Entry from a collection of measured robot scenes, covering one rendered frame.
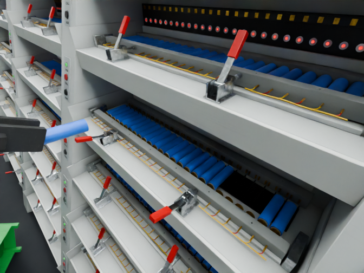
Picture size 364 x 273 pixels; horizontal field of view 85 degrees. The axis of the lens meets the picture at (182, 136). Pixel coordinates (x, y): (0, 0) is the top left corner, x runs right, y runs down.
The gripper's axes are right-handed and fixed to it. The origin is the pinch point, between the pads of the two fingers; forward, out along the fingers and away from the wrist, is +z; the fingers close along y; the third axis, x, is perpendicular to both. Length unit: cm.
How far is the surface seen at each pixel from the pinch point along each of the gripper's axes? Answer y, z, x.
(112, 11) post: 30.5, 23.8, -23.6
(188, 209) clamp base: -13.1, 22.7, 7.0
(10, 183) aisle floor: 138, 36, 101
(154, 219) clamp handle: -12.6, 15.0, 6.8
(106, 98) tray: 30.2, 28.6, -0.3
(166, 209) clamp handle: -12.2, 17.8, 6.3
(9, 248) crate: 76, 25, 101
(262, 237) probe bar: -24.5, 24.8, 4.0
